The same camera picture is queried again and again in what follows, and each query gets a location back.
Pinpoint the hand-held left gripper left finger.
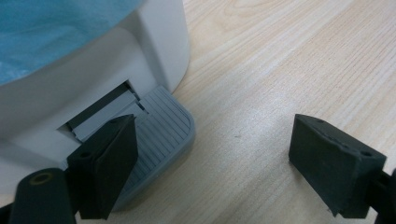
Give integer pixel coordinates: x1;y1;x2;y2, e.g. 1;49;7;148
66;113;139;220

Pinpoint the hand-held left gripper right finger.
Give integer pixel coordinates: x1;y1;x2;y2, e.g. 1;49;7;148
288;113;388;219

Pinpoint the white pedal trash can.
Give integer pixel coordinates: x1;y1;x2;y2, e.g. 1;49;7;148
0;0;197;213

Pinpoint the translucent plastic trash bag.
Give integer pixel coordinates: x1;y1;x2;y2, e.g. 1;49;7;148
0;0;146;87

